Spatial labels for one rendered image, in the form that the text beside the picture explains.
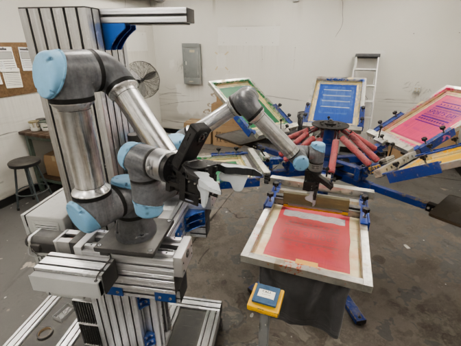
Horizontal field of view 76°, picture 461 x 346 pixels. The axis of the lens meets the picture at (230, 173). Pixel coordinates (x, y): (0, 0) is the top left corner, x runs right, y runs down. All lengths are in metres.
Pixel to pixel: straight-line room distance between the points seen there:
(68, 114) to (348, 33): 5.27
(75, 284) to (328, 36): 5.35
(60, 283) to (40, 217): 0.39
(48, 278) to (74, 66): 0.74
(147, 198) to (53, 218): 0.78
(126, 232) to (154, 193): 0.39
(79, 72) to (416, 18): 5.44
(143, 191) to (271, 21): 5.41
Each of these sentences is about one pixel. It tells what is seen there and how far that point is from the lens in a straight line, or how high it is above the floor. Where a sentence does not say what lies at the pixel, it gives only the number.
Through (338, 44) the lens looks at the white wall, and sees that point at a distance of 5.82.
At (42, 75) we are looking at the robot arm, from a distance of 0.91.
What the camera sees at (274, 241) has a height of 0.95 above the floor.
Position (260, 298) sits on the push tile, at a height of 0.97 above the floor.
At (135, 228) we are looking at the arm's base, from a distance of 1.12.
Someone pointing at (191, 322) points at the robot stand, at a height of 0.21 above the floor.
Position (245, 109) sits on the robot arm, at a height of 1.64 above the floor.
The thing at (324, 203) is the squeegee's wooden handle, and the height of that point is 1.11.
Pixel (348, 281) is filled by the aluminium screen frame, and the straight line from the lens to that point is 1.44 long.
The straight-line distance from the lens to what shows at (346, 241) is 1.73.
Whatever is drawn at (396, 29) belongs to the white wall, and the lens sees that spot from 5.86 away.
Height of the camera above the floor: 1.92
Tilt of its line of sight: 24 degrees down
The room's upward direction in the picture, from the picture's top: straight up
